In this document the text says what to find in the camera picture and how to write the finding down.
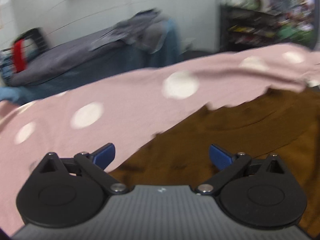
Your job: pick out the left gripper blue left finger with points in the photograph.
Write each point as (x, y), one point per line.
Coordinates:
(92, 165)

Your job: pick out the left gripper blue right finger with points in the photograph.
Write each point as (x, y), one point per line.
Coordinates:
(230, 166)

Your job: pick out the brown knit sweater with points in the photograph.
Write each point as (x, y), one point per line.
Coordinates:
(280, 121)

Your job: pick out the pink polka dot bedsheet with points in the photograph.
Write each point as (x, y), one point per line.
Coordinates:
(130, 109)

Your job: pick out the blue blanket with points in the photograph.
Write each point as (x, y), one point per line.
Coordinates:
(13, 95)

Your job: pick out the red and black chair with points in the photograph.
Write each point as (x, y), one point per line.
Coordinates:
(24, 49)

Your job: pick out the black metal shelf rack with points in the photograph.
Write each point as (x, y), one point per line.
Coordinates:
(242, 29)

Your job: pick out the grey towel on bed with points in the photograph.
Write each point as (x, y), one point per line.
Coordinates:
(146, 30)

